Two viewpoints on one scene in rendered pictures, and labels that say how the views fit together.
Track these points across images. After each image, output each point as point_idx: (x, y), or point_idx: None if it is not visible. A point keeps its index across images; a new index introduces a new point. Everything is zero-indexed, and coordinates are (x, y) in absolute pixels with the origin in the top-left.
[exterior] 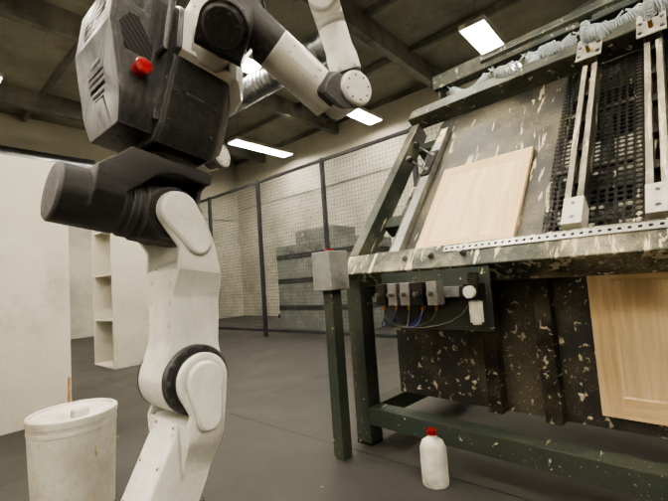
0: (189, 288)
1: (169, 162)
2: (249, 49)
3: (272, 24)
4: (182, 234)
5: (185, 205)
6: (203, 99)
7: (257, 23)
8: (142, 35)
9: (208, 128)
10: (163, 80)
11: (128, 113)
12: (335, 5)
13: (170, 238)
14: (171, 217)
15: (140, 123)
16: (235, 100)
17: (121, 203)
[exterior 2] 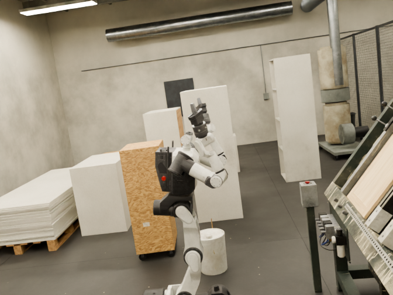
0: (188, 232)
1: (178, 197)
2: None
3: (186, 167)
4: (182, 219)
5: (182, 211)
6: (182, 179)
7: (182, 168)
8: (164, 167)
9: (185, 187)
10: (171, 177)
11: (164, 189)
12: (205, 155)
13: None
14: (178, 215)
15: (167, 190)
16: None
17: (166, 211)
